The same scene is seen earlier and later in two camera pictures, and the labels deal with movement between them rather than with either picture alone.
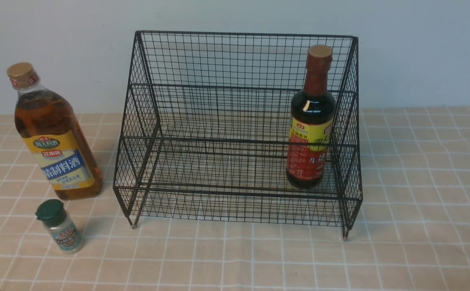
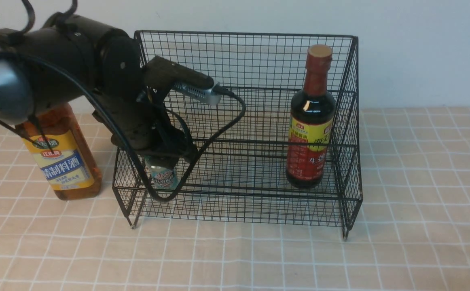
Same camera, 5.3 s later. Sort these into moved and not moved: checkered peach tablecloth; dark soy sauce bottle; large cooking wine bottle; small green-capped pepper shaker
Moved: small green-capped pepper shaker
Not moved: checkered peach tablecloth; large cooking wine bottle; dark soy sauce bottle
